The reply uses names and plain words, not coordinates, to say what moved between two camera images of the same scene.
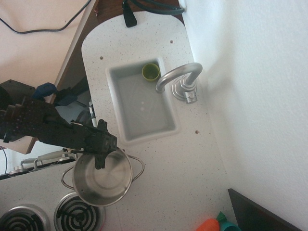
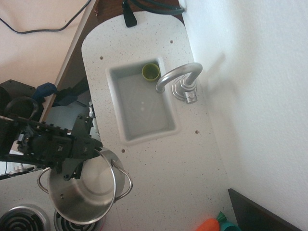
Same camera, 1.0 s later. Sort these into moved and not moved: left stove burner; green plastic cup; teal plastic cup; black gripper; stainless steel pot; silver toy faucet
Moved: stainless steel pot; black gripper
Not moved: left stove burner; green plastic cup; teal plastic cup; silver toy faucet
